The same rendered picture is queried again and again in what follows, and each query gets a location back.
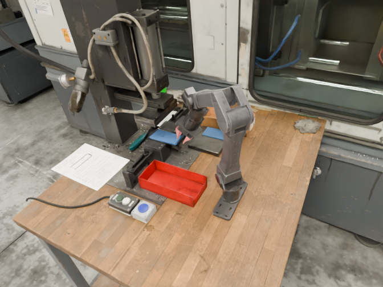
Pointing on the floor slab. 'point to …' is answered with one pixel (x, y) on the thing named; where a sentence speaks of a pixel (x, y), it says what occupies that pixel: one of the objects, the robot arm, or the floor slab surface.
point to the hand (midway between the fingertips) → (181, 139)
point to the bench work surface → (188, 220)
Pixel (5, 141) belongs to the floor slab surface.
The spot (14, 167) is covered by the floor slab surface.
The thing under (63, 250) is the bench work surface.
